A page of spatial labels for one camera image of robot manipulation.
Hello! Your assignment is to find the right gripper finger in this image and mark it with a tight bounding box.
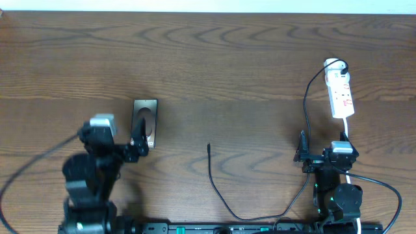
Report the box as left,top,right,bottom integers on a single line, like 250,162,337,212
293,131,309,162
340,132,350,144

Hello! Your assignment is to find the Galaxy smartphone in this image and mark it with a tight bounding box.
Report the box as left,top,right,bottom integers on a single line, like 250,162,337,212
130,99,158,150

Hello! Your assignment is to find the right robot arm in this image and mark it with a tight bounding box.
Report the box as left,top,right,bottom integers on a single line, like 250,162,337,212
294,131,363,233

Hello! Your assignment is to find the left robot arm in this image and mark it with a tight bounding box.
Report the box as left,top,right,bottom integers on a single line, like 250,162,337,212
58,114,149,234

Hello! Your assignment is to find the white power strip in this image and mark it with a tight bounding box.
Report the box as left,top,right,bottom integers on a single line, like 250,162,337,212
324,58,354,119

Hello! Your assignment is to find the white power strip cord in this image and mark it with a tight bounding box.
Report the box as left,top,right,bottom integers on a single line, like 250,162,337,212
343,117,363,234

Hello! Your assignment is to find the black charger cable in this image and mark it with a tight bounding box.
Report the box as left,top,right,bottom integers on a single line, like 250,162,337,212
207,58,350,222

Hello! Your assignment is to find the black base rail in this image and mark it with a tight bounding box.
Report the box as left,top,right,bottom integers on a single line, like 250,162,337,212
57,222,384,234

